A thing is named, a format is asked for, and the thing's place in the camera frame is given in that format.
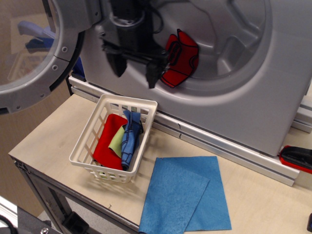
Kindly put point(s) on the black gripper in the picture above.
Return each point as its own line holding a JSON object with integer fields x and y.
{"x": 133, "y": 39}

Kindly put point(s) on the red toy shirt black trim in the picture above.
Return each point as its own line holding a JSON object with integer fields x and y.
{"x": 183, "y": 58}

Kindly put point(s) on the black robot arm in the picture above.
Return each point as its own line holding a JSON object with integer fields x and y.
{"x": 130, "y": 9}

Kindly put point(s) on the white plastic laundry basket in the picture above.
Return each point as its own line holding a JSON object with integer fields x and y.
{"x": 82, "y": 155}

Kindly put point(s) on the grey toy washing machine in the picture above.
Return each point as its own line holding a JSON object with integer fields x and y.
{"x": 255, "y": 65}

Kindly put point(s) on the blue toy jeans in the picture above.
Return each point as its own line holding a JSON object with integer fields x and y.
{"x": 130, "y": 139}

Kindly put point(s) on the plain red cloth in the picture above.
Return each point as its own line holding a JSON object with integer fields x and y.
{"x": 103, "y": 154}

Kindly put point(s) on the light green cloth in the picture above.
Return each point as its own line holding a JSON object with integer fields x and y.
{"x": 116, "y": 142}

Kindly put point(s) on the blue clamp behind door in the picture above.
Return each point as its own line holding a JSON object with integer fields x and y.
{"x": 42, "y": 38}

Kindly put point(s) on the round transparent washer door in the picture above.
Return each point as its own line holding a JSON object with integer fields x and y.
{"x": 28, "y": 78}

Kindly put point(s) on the blue folded cloth sheet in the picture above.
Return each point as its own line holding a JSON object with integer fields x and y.
{"x": 185, "y": 194}

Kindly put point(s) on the red black clamp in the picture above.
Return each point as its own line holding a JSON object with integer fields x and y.
{"x": 297, "y": 157}

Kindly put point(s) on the grey base with bolt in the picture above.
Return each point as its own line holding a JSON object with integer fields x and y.
{"x": 19, "y": 221}

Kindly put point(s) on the aluminium extrusion rail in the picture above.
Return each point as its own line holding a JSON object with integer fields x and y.
{"x": 267, "y": 165}

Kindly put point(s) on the metal table frame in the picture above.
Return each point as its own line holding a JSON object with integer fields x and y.
{"x": 53, "y": 196}

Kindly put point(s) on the black bracket under table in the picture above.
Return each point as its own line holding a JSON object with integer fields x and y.
{"x": 75, "y": 224}

